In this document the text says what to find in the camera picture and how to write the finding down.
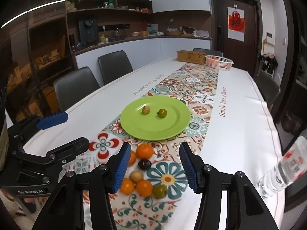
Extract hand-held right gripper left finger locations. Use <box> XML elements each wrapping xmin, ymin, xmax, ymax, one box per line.
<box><xmin>34</xmin><ymin>142</ymin><xmax>132</xmax><ymax>230</ymax></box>

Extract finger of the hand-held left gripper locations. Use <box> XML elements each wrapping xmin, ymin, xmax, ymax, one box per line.
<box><xmin>8</xmin><ymin>112</ymin><xmax>69</xmax><ymax>137</ymax></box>
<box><xmin>47</xmin><ymin>137</ymin><xmax>90</xmax><ymax>165</ymax></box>

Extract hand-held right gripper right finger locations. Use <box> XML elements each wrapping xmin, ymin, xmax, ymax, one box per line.
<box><xmin>179</xmin><ymin>142</ymin><xmax>275</xmax><ymax>230</ymax></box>

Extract dark purple round fruit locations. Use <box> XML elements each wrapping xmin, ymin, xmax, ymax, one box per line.
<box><xmin>138</xmin><ymin>159</ymin><xmax>152</xmax><ymax>170</ymax></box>

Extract green plate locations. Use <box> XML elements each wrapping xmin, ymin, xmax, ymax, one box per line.
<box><xmin>120</xmin><ymin>96</ymin><xmax>191</xmax><ymax>141</ymax></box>

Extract patterned table runner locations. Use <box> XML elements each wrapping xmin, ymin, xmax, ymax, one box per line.
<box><xmin>83</xmin><ymin>63</ymin><xmax>221</xmax><ymax>230</ymax></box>

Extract grey chair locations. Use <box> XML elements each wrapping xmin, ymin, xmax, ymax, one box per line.
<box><xmin>53</xmin><ymin>66</ymin><xmax>101</xmax><ymax>113</ymax></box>
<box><xmin>97</xmin><ymin>50</ymin><xmax>134</xmax><ymax>86</ymax></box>
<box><xmin>192</xmin><ymin>48</ymin><xmax>223</xmax><ymax>57</ymax></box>
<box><xmin>254</xmin><ymin>72</ymin><xmax>281</xmax><ymax>108</ymax></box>

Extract dark wooden cabinet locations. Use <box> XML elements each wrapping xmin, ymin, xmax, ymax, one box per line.
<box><xmin>0</xmin><ymin>0</ymin><xmax>77</xmax><ymax>127</ymax></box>

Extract clear water bottle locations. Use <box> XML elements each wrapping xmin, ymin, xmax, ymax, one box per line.
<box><xmin>257</xmin><ymin>128</ymin><xmax>307</xmax><ymax>198</ymax></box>

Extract black coffee machine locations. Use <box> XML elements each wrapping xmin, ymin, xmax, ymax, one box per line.
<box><xmin>79</xmin><ymin>18</ymin><xmax>99</xmax><ymax>47</ymax></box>

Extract white plastic basket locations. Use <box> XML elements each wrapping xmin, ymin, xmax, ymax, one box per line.
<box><xmin>205</xmin><ymin>55</ymin><xmax>234</xmax><ymax>71</ymax></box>

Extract wicker box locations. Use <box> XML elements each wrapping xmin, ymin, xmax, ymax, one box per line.
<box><xmin>177</xmin><ymin>50</ymin><xmax>207</xmax><ymax>65</ymax></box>

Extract white counter cabinet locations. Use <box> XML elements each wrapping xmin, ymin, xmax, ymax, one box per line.
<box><xmin>72</xmin><ymin>35</ymin><xmax>213</xmax><ymax>72</ymax></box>

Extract dark brown door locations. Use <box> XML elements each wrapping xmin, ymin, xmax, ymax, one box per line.
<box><xmin>210</xmin><ymin>0</ymin><xmax>262</xmax><ymax>77</ymax></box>

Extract pile of bags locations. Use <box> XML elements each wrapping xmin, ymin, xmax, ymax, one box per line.
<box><xmin>260</xmin><ymin>53</ymin><xmax>279</xmax><ymax>73</ymax></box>

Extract red and white door poster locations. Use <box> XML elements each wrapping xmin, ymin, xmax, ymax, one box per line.
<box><xmin>227</xmin><ymin>7</ymin><xmax>245</xmax><ymax>42</ymax></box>

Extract glass sliding door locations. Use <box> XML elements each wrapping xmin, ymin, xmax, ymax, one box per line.
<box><xmin>279</xmin><ymin>0</ymin><xmax>307</xmax><ymax>149</ymax></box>

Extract brown wall shelf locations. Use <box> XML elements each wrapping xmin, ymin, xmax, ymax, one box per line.
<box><xmin>66</xmin><ymin>0</ymin><xmax>154</xmax><ymax>53</ymax></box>

